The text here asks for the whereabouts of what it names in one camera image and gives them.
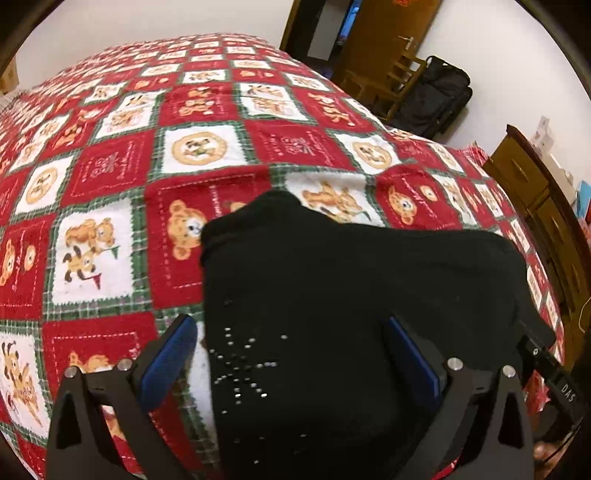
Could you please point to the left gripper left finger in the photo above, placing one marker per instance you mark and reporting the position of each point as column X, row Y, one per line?
column 79, row 443

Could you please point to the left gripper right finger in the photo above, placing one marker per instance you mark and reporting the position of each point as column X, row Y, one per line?
column 480, row 422

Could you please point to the black pants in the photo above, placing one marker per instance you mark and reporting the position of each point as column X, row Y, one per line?
column 309, row 378

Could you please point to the person's right hand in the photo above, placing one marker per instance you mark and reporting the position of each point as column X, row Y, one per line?
column 547, row 456

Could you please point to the brown wooden dresser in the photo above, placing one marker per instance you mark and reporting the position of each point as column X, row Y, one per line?
column 556, row 232

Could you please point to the white box on dresser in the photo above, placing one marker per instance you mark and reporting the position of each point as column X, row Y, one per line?
column 543, row 138

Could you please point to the red patchwork bedspread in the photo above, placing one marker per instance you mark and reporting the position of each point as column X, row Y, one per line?
column 110, row 169

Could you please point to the black luggage bag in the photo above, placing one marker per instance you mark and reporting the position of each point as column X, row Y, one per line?
column 436, row 100

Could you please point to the wooden chair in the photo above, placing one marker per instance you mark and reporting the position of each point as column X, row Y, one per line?
column 384, row 97

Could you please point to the brown wooden door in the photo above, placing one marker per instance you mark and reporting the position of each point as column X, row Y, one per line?
column 382, row 32

